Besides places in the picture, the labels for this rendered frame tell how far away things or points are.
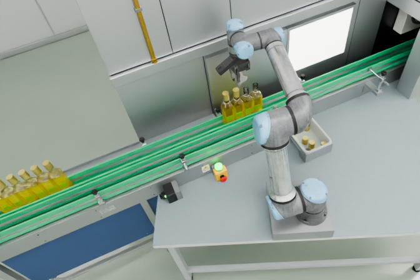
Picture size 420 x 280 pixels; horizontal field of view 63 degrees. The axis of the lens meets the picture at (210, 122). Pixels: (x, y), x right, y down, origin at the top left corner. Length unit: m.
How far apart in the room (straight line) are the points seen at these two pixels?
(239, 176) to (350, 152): 0.65
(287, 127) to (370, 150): 0.93
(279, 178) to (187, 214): 0.64
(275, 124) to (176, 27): 0.68
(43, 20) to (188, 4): 3.41
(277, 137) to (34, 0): 3.89
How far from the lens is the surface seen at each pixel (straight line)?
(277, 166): 1.40
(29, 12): 4.81
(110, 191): 1.86
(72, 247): 2.23
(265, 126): 1.27
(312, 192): 1.57
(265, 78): 2.05
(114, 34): 1.59
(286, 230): 1.73
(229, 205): 1.88
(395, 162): 2.13
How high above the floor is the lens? 2.42
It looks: 49 degrees down
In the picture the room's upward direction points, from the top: 11 degrees counter-clockwise
